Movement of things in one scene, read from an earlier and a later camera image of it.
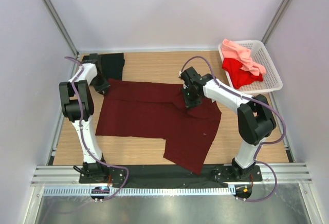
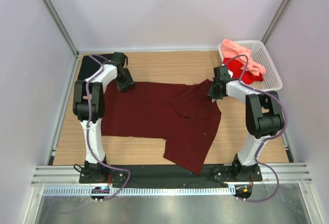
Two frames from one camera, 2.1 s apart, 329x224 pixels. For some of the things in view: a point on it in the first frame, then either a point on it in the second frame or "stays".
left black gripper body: (100, 83) → (124, 81)
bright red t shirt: (239, 77) stays
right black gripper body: (191, 100) → (213, 91)
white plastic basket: (271, 80) stays
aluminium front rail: (273, 174) stays
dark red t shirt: (134, 109) stays
